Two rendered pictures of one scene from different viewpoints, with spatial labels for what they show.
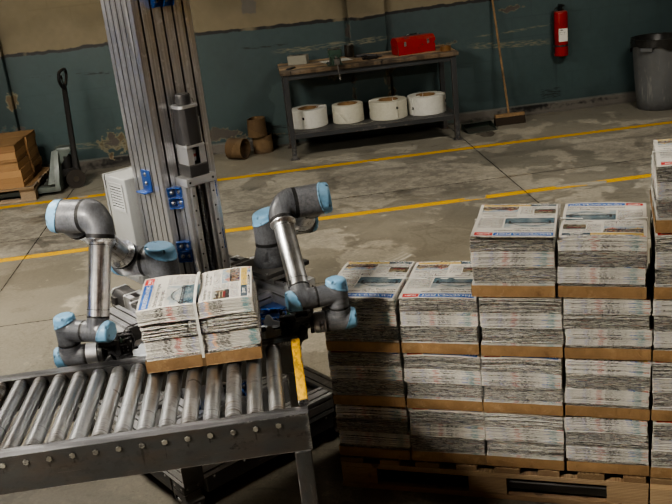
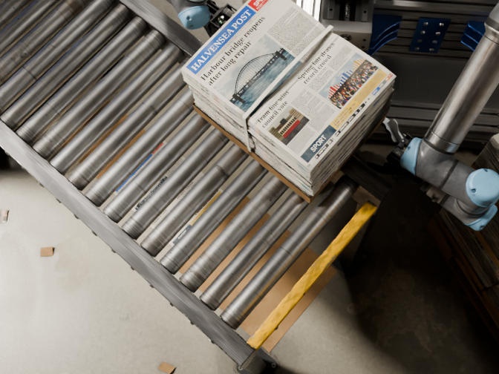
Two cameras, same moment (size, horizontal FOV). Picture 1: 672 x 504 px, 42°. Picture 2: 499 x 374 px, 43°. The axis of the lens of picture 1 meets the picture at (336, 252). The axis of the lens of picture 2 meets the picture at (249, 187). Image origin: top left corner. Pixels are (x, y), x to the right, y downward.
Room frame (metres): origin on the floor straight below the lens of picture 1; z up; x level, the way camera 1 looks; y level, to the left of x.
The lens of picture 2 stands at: (2.25, 0.00, 2.23)
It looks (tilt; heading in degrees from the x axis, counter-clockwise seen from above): 71 degrees down; 56
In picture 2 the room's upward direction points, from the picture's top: 11 degrees counter-clockwise
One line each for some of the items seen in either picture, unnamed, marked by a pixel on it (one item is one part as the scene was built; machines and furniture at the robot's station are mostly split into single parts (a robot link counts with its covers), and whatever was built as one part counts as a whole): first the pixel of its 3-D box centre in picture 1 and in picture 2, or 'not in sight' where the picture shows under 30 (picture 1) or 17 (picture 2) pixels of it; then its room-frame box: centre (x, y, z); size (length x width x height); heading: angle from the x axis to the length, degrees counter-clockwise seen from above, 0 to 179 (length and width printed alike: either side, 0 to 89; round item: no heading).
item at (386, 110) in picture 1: (368, 91); not in sight; (9.17, -0.52, 0.55); 1.80 x 0.70 x 1.09; 94
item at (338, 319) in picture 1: (340, 318); (468, 205); (2.84, 0.01, 0.81); 0.11 x 0.08 x 0.09; 94
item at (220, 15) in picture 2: (117, 347); (220, 21); (2.79, 0.79, 0.81); 0.12 x 0.08 x 0.09; 94
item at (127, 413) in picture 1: (130, 401); (154, 136); (2.45, 0.69, 0.77); 0.47 x 0.05 x 0.05; 4
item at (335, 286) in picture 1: (332, 293); (473, 188); (2.84, 0.03, 0.90); 0.11 x 0.08 x 0.11; 101
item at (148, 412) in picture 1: (151, 398); (171, 152); (2.46, 0.63, 0.77); 0.47 x 0.05 x 0.05; 4
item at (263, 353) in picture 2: not in sight; (257, 366); (2.24, 0.16, 0.01); 0.14 x 0.13 x 0.01; 4
